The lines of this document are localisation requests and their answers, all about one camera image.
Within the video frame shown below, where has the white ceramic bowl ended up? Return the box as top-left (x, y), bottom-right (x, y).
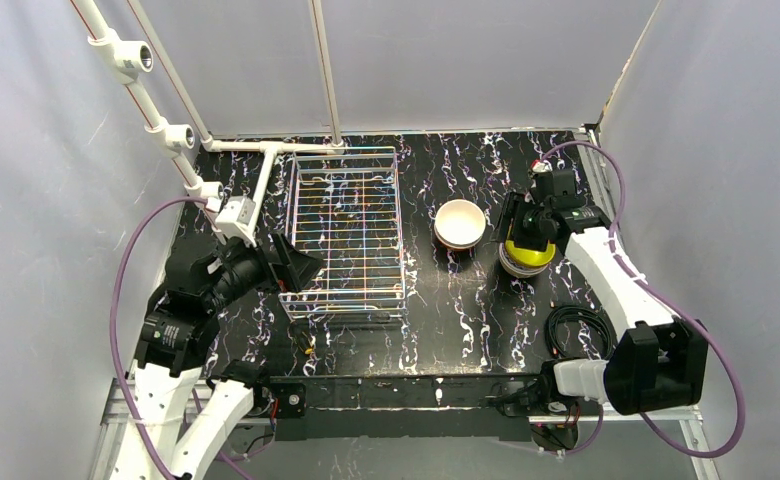
top-left (436, 235), bottom-right (481, 252)

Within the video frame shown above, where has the white wire dish rack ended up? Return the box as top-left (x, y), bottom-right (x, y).
top-left (279, 146), bottom-right (407, 322)

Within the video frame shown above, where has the beige ceramic bowl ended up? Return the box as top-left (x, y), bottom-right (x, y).
top-left (434, 199), bottom-right (487, 244)

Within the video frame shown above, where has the yellow-green plastic bowl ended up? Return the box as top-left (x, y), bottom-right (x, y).
top-left (504, 240), bottom-right (556, 267)

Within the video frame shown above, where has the white pvc pipe frame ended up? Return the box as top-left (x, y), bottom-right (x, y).
top-left (70, 0), bottom-right (345, 244)

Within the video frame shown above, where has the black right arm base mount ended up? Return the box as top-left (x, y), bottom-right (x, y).
top-left (484, 379), bottom-right (582, 454)

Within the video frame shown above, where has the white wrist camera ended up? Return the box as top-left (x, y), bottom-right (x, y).
top-left (529, 159), bottom-right (553, 176)
top-left (214, 196), bottom-right (257, 247)

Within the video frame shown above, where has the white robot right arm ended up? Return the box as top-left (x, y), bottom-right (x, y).
top-left (493, 162), bottom-right (708, 415)

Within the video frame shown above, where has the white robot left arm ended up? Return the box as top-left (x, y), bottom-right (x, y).
top-left (110, 233), bottom-right (323, 479)

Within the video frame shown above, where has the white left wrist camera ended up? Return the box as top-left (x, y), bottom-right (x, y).
top-left (214, 196), bottom-right (257, 247)

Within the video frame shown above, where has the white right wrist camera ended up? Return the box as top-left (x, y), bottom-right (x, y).
top-left (529, 159), bottom-right (553, 176)

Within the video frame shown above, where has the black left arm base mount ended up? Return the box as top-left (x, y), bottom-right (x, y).
top-left (226, 383), bottom-right (307, 461)

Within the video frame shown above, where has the red patterned bowl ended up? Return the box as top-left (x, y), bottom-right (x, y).
top-left (499, 247), bottom-right (555, 278)

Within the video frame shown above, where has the white striped bottom bowl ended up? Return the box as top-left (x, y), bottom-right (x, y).
top-left (499, 257), bottom-right (548, 279)

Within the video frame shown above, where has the aluminium base frame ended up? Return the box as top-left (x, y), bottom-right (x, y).
top-left (88, 125), bottom-right (723, 480)

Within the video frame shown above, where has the coiled black cable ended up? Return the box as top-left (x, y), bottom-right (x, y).
top-left (544, 303), bottom-right (618, 362)

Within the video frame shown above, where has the black yellow screwdriver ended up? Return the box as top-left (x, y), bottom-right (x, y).
top-left (288, 322), bottom-right (315, 358)

